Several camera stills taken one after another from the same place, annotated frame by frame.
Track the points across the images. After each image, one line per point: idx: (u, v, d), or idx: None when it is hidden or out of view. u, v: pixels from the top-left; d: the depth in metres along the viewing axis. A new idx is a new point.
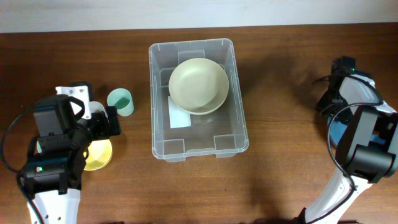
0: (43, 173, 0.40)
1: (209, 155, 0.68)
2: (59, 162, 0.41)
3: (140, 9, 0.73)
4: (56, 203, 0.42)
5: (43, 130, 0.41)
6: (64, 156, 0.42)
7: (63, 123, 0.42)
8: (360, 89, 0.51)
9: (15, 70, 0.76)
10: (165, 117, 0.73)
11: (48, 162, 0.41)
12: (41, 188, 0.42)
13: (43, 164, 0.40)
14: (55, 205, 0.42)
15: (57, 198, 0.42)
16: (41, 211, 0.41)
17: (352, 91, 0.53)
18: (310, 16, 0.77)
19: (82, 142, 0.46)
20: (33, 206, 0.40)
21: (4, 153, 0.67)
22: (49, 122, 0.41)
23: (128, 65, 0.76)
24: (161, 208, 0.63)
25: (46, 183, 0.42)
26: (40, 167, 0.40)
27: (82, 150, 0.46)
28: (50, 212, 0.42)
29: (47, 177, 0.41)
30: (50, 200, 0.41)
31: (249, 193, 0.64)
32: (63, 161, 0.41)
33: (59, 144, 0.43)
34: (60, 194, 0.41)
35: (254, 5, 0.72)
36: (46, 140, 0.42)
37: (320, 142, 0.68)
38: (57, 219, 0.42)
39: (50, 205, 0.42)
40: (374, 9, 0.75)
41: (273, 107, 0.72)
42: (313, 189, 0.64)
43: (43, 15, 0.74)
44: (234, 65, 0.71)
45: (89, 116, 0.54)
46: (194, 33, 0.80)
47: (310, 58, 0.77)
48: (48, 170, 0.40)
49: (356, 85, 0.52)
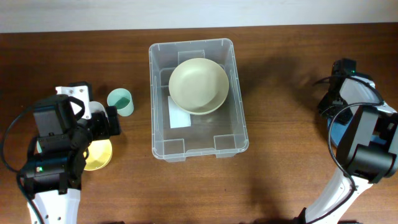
0: (43, 172, 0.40)
1: (209, 155, 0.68)
2: (59, 162, 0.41)
3: (140, 9, 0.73)
4: (56, 202, 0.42)
5: (43, 130, 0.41)
6: (64, 155, 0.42)
7: (63, 122, 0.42)
8: (360, 90, 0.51)
9: (15, 70, 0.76)
10: (165, 117, 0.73)
11: (48, 161, 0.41)
12: (41, 188, 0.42)
13: (43, 163, 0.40)
14: (55, 205, 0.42)
15: (57, 198, 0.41)
16: (41, 211, 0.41)
17: (352, 93, 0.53)
18: (310, 17, 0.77)
19: (82, 142, 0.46)
20: (33, 206, 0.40)
21: (4, 153, 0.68)
22: (49, 122, 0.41)
23: (128, 65, 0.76)
24: (161, 208, 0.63)
25: (46, 183, 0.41)
26: (40, 167, 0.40)
27: (82, 150, 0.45)
28: (50, 212, 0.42)
29: (48, 177, 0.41)
30: (50, 200, 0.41)
31: (249, 193, 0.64)
32: (63, 161, 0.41)
33: (59, 144, 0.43)
34: (60, 194, 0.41)
35: (254, 5, 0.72)
36: (46, 140, 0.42)
37: (320, 142, 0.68)
38: (57, 219, 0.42)
39: (50, 205, 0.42)
40: (374, 9, 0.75)
41: (273, 107, 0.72)
42: (313, 189, 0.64)
43: (43, 15, 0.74)
44: (234, 65, 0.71)
45: (89, 116, 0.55)
46: (194, 33, 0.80)
47: (310, 58, 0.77)
48: (48, 170, 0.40)
49: (356, 86, 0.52)
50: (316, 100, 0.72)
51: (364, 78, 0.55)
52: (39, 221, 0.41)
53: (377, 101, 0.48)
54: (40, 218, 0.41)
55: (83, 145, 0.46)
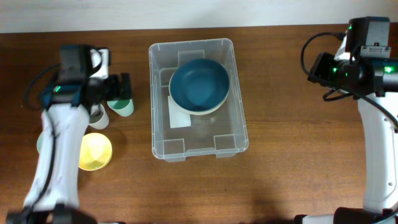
0: (60, 115, 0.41)
1: (209, 155, 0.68)
2: (74, 91, 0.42)
3: (140, 10, 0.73)
4: (68, 122, 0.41)
5: (66, 63, 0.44)
6: (79, 85, 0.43)
7: (81, 64, 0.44)
8: (392, 145, 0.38)
9: (15, 70, 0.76)
10: (165, 117, 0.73)
11: (61, 95, 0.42)
12: (56, 104, 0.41)
13: (56, 98, 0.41)
14: (65, 119, 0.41)
15: (68, 117, 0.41)
16: (54, 118, 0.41)
17: (370, 108, 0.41)
18: (310, 17, 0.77)
19: (100, 86, 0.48)
20: (48, 114, 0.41)
21: (4, 152, 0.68)
22: (72, 58, 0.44)
23: (128, 65, 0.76)
24: (161, 208, 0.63)
25: (61, 101, 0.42)
26: (57, 89, 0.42)
27: (97, 88, 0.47)
28: (60, 172, 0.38)
29: (63, 99, 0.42)
30: (63, 111, 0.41)
31: (249, 193, 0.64)
32: (74, 89, 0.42)
33: (74, 77, 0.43)
34: (71, 107, 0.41)
35: (254, 5, 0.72)
36: (64, 73, 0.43)
37: (320, 142, 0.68)
38: (66, 127, 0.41)
39: (62, 115, 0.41)
40: (374, 8, 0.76)
41: (273, 107, 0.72)
42: (312, 189, 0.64)
43: (43, 16, 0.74)
44: (234, 65, 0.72)
45: (106, 76, 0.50)
46: (194, 34, 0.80)
47: (309, 58, 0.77)
48: (63, 95, 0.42)
49: (382, 134, 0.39)
50: (316, 101, 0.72)
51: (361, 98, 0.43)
52: (46, 177, 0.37)
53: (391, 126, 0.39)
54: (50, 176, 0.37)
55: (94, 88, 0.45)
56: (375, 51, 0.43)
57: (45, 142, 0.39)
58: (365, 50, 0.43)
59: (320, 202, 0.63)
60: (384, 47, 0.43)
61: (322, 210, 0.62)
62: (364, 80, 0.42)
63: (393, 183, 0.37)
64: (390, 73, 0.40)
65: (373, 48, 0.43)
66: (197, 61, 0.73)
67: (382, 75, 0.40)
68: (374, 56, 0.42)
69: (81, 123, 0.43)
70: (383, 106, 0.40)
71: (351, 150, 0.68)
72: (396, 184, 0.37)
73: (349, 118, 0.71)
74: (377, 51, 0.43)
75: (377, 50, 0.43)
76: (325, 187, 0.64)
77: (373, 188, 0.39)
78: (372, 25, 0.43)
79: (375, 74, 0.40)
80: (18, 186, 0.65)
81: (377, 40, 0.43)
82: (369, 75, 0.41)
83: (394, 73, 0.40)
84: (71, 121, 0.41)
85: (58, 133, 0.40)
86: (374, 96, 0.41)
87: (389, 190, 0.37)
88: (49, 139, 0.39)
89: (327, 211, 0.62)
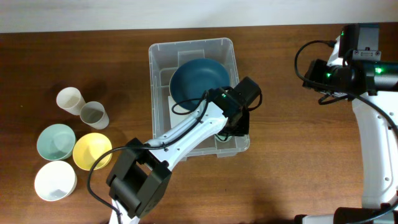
0: (206, 108, 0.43)
1: (209, 155, 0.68)
2: (208, 97, 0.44)
3: (140, 9, 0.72)
4: (211, 124, 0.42)
5: (238, 87, 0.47)
6: (210, 97, 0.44)
7: (244, 96, 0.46)
8: (387, 143, 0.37)
9: (14, 70, 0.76)
10: (165, 117, 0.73)
11: (226, 104, 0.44)
12: (212, 100, 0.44)
13: (217, 104, 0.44)
14: (212, 116, 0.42)
15: (219, 115, 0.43)
16: (207, 109, 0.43)
17: (364, 107, 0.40)
18: (310, 17, 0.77)
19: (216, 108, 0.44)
20: (208, 104, 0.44)
21: (4, 152, 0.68)
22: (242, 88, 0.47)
23: (128, 66, 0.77)
24: (161, 208, 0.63)
25: (218, 103, 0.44)
26: (224, 94, 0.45)
27: (226, 111, 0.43)
28: (180, 144, 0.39)
29: (221, 102, 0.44)
30: (214, 109, 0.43)
31: (249, 193, 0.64)
32: (231, 102, 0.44)
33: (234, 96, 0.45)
34: (211, 117, 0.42)
35: (254, 5, 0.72)
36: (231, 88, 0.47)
37: (320, 142, 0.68)
38: (210, 123, 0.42)
39: (212, 111, 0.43)
40: (375, 8, 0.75)
41: (273, 107, 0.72)
42: (313, 190, 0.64)
43: (42, 16, 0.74)
44: (234, 65, 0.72)
45: None
46: (194, 33, 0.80)
47: (309, 57, 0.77)
48: (220, 100, 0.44)
49: (377, 130, 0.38)
50: (316, 101, 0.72)
51: (356, 100, 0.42)
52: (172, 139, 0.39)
53: (388, 124, 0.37)
54: (174, 140, 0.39)
55: (238, 112, 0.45)
56: (367, 55, 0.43)
57: (188, 119, 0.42)
58: (357, 53, 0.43)
59: (319, 202, 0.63)
60: (374, 51, 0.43)
61: (322, 210, 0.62)
62: (357, 81, 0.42)
63: (390, 179, 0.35)
64: (380, 74, 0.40)
65: (364, 52, 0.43)
66: (201, 61, 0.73)
67: (373, 76, 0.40)
68: (365, 60, 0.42)
69: (216, 130, 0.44)
70: (379, 105, 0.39)
71: (351, 150, 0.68)
72: (393, 180, 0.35)
73: (349, 118, 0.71)
74: (369, 55, 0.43)
75: (369, 54, 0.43)
76: (325, 187, 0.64)
77: (370, 183, 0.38)
78: (362, 31, 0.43)
79: (366, 74, 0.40)
80: (18, 186, 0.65)
81: (367, 45, 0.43)
82: (361, 76, 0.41)
83: (385, 74, 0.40)
84: (216, 119, 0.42)
85: (203, 119, 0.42)
86: (366, 96, 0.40)
87: (386, 185, 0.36)
88: (193, 121, 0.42)
89: (327, 211, 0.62)
